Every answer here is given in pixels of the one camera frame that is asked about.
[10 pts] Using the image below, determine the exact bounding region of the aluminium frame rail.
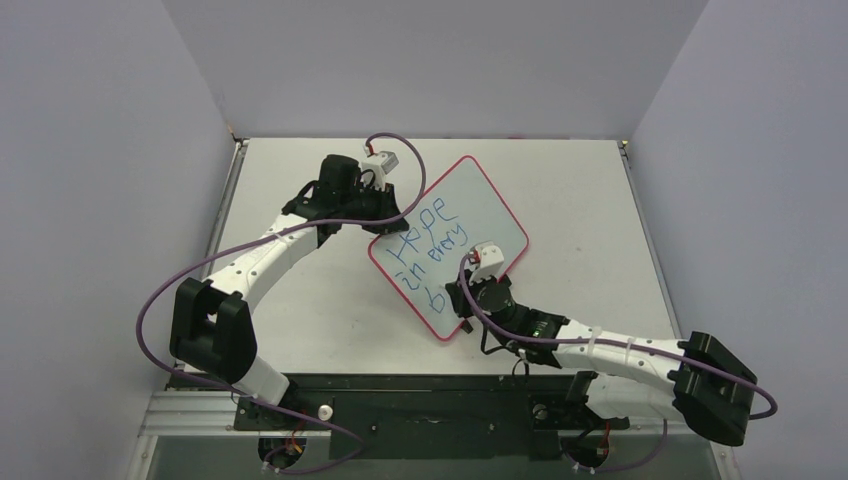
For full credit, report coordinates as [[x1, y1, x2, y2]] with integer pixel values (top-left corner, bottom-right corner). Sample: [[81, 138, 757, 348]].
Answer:
[[125, 138, 250, 479]]

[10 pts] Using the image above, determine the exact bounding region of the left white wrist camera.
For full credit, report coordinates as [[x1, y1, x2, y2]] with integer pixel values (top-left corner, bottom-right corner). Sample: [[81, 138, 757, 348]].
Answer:
[[361, 151, 399, 190]]

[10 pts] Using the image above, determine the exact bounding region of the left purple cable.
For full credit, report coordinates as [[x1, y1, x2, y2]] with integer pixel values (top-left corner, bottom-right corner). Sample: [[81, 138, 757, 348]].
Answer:
[[135, 131, 427, 476]]

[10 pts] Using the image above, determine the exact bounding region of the pink-framed whiteboard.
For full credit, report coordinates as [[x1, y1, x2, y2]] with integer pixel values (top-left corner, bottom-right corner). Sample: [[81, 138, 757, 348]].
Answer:
[[368, 156, 529, 341]]

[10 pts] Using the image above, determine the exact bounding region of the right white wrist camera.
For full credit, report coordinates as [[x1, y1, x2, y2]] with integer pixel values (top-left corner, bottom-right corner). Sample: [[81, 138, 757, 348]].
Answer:
[[469, 241, 505, 284]]

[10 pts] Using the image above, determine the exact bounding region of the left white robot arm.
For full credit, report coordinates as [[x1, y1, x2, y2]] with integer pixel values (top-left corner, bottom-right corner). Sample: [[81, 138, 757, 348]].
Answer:
[[169, 151, 409, 430]]

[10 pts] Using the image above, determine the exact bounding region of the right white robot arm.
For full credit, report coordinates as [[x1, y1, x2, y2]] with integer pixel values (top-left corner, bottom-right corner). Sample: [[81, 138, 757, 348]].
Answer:
[[445, 278, 757, 446]]

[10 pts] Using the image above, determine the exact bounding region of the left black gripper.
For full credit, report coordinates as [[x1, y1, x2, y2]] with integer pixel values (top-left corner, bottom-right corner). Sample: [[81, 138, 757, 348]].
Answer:
[[340, 182, 407, 237]]

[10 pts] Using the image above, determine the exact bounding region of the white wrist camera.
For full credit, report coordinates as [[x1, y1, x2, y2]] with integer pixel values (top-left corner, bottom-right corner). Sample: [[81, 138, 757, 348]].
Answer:
[[469, 241, 505, 284], [361, 151, 399, 190]]

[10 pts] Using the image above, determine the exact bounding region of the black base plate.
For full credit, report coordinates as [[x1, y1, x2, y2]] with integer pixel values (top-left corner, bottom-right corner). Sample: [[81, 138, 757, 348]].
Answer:
[[165, 370, 664, 462]]

